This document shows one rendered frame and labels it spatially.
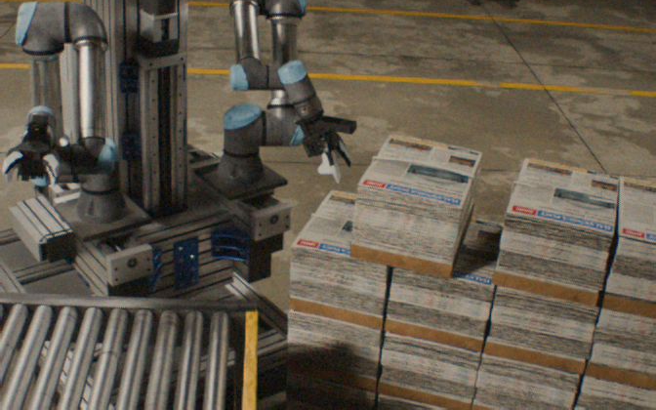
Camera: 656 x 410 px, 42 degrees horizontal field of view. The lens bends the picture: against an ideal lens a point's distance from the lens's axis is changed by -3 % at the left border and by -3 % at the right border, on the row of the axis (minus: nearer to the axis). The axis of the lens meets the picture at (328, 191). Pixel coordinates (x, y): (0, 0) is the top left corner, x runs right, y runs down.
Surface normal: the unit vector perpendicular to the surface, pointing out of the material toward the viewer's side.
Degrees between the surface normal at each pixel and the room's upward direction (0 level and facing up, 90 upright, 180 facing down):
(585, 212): 1
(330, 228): 0
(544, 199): 1
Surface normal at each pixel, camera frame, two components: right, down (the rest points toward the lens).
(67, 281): 0.07, -0.89
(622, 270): -0.29, 0.43
